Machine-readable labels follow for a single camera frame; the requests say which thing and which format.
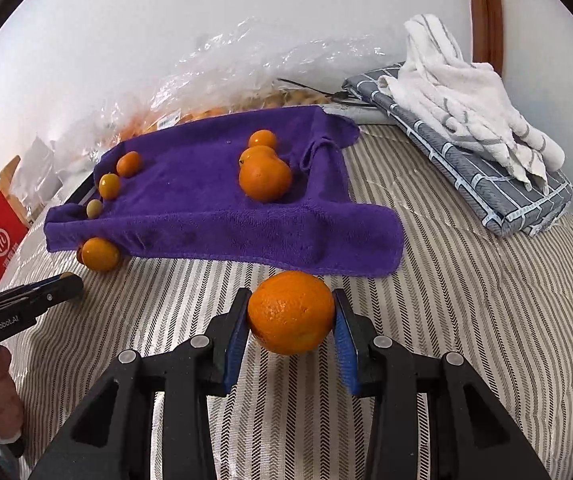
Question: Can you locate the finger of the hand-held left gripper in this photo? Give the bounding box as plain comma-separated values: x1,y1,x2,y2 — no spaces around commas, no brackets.
0,275,85,313
0,272,70,295

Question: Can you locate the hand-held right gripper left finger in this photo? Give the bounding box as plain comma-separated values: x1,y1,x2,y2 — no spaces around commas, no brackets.
29,287,253,480

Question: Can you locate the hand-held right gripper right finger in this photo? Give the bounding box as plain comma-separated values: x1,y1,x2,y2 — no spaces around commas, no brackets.
331,287,552,480

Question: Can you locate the round orange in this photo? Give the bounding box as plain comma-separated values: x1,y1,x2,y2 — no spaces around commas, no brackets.
247,270,336,356

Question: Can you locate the medium orange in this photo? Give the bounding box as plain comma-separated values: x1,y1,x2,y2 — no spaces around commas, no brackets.
81,237,121,273

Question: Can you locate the black tray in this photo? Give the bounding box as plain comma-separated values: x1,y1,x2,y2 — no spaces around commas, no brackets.
66,167,100,211

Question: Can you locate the small yellow-orange fruit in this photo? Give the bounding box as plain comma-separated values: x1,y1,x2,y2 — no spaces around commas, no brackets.
98,172,122,200

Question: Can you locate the purple towel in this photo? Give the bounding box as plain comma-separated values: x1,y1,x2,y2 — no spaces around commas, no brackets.
44,106,406,278

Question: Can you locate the large orange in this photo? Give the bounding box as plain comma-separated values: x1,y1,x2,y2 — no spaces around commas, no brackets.
239,152,293,203

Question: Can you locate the person's left hand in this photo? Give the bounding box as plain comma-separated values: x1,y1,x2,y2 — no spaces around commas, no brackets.
0,346,25,443

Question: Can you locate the red paper bag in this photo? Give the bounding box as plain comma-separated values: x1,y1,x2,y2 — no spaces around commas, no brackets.
0,191,30,285

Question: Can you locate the striped bed quilt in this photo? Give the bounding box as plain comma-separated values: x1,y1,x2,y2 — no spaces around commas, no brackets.
0,122,573,480

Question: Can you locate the grey plastic bag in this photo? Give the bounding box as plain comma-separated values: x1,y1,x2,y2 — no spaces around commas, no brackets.
15,120,94,198

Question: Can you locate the grey checked folded cloth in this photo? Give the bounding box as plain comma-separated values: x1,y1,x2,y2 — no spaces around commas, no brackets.
342,62,573,239

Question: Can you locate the clear plastic bag of kumquats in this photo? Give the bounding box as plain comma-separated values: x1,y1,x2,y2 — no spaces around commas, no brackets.
176,15,403,112

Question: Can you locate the white striped towel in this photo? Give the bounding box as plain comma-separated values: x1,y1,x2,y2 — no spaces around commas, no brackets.
379,14,566,194

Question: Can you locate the black cable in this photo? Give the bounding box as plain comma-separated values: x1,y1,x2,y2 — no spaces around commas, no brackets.
276,77,368,109

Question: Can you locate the brown wooden door frame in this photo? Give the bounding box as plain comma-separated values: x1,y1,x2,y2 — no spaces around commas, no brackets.
463,0,505,77

